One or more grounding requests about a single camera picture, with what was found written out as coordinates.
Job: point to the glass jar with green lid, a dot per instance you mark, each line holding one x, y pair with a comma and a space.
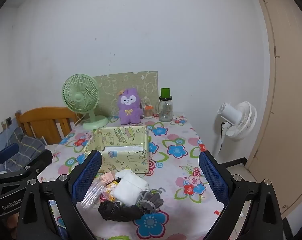
165, 110

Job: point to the wooden headboard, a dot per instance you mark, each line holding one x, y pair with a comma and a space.
40, 117

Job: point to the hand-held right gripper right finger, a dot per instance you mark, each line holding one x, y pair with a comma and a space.
213, 177

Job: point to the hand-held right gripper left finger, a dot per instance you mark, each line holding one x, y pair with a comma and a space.
87, 175

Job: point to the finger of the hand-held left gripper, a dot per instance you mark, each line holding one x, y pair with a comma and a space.
42, 158
8, 152

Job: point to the beige door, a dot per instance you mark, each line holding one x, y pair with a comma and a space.
291, 105

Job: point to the green desk fan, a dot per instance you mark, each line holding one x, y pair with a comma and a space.
78, 96

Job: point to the white standing fan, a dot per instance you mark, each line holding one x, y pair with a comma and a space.
241, 120

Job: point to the small jar with orange lid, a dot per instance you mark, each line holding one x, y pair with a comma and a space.
148, 113

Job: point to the purple plush toy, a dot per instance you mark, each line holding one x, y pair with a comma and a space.
128, 110

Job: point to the pink packet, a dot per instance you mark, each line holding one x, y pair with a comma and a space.
93, 192

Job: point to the floral tablecloth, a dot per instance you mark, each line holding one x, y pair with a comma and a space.
181, 135

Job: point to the yellow cartoon tissue pack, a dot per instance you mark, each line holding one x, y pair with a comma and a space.
110, 186

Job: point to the black cloth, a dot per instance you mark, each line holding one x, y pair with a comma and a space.
116, 211

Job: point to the green patterned cardboard sheet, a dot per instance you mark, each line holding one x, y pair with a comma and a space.
131, 80

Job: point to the white soft pack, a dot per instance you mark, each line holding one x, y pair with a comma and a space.
128, 187

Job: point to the grey knitted glove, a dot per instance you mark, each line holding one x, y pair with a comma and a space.
151, 201

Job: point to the grey plaid pillow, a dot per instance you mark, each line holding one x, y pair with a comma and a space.
28, 142

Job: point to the yellow cartoon print storage box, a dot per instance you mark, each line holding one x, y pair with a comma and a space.
131, 160

